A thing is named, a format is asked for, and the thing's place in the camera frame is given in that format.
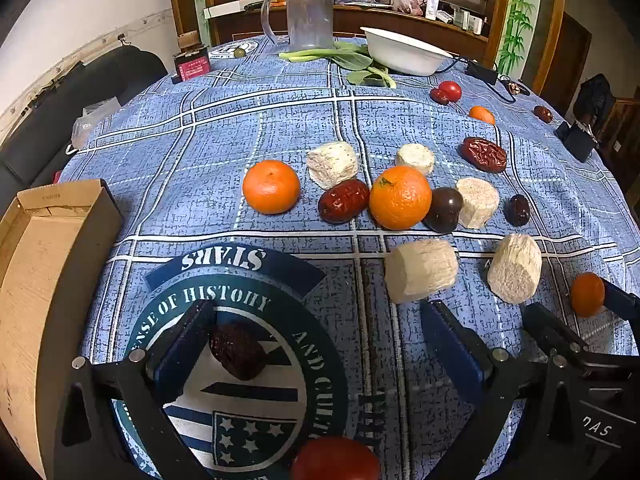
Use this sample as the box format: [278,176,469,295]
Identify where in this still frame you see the dark purple passion fruit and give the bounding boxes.
[423,186,464,234]

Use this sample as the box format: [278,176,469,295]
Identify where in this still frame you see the black cable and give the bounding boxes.
[440,57,518,106]

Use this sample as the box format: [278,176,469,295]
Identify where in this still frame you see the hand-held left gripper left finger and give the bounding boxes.
[52,299,217,480]

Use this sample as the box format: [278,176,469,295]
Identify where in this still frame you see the blue printed tablecloth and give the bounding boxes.
[57,35,640,480]

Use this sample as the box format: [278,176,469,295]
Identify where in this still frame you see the glossy red date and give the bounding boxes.
[318,179,371,224]

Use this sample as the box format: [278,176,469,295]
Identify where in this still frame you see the black power adapter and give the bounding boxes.
[466,60,499,86]

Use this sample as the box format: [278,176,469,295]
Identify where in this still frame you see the black sofa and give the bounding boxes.
[0,45,168,201]

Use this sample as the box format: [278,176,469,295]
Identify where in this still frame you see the white bowl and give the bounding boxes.
[360,26,454,77]

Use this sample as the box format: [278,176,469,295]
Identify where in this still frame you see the small dark purple fruit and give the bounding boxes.
[504,193,532,227]

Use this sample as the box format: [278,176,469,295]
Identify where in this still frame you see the large wrinkled red date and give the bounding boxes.
[460,136,509,174]

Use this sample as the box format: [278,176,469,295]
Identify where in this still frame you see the red tin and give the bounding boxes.
[172,46,212,83]

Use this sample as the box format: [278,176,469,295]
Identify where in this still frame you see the cardboard box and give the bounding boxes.
[0,179,126,480]

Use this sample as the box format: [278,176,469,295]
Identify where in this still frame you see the wooden cabinet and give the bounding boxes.
[167,0,513,66]

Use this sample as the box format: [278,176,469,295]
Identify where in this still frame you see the large orange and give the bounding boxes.
[369,165,433,231]

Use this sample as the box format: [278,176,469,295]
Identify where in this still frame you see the mandarin orange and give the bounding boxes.
[242,159,302,214]

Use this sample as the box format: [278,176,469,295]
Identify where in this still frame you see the clear plastic bag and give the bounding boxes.
[70,100,123,151]

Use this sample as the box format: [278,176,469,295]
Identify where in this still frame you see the green leafy vegetables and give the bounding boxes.
[278,42,397,89]

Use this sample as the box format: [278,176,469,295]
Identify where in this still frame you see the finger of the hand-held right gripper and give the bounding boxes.
[601,279,640,319]
[522,302,592,357]

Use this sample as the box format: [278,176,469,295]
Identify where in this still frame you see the dark dried red date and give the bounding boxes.
[209,322,268,381]

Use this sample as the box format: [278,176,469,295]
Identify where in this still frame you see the clear plastic pitcher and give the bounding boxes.
[260,0,335,51]

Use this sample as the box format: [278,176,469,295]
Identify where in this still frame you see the small black box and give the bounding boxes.
[555,121,599,163]

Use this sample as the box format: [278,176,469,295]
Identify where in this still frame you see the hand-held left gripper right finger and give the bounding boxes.
[420,300,587,480]

